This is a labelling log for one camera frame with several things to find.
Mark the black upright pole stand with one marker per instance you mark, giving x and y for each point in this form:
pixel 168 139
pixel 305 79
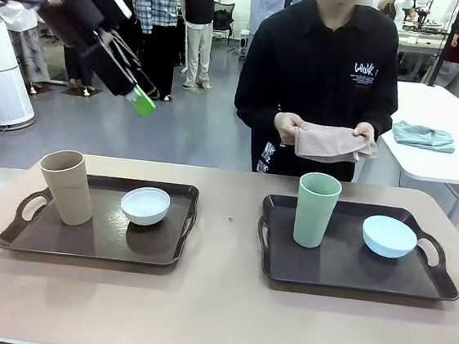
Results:
pixel 446 43

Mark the white bowl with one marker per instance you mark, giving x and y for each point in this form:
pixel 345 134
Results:
pixel 145 212

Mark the flat mannequin base plate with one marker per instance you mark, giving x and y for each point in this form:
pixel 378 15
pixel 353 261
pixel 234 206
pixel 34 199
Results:
pixel 80 90

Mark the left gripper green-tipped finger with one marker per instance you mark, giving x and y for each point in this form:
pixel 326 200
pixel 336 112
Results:
pixel 120 80
pixel 139 73

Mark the person in black shirt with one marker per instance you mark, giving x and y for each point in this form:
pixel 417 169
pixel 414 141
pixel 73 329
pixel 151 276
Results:
pixel 318 66

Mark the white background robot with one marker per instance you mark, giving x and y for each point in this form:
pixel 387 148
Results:
pixel 405 5

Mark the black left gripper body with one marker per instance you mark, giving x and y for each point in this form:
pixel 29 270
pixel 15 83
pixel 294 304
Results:
pixel 91 5

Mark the light blue bowl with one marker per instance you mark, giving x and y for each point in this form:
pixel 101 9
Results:
pixel 388 242

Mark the person's right hand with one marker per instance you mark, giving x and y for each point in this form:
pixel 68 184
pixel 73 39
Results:
pixel 287 126

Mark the teal cloth mat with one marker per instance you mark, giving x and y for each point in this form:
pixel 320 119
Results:
pixel 422 136

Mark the beige cloth mat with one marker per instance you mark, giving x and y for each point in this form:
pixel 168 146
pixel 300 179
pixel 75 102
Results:
pixel 327 143

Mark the black tee beige trousers person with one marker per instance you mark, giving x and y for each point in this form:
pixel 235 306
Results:
pixel 200 21

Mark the blue plaid shirt person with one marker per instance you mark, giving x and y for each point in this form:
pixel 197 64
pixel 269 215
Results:
pixel 160 8

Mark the light blue shirt figure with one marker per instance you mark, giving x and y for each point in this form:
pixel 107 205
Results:
pixel 272 0

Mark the white shirt grey trousers figure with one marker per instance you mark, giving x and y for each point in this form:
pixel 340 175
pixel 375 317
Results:
pixel 25 48

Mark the white side table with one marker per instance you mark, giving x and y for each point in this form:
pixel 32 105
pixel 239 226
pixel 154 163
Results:
pixel 433 107

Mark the person's left hand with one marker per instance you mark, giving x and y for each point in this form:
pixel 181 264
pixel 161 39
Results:
pixel 370 133

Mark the person's left forearm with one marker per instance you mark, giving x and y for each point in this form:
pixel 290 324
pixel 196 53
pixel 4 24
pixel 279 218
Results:
pixel 384 120

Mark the tall green cup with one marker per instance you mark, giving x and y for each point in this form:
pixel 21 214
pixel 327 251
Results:
pixel 315 218

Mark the red plaid shirt figure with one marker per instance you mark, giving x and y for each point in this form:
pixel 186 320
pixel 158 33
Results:
pixel 78 70

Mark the tall beige cup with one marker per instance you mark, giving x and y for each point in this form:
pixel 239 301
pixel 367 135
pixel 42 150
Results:
pixel 67 192

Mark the black office chair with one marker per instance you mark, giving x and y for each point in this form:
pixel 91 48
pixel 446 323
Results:
pixel 222 21

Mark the person's right forearm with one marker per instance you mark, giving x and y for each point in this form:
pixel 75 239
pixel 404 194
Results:
pixel 256 109

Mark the background work table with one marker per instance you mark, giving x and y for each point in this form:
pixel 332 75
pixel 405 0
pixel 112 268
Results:
pixel 420 38

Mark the white air purifier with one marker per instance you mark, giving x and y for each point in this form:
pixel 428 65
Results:
pixel 0 86

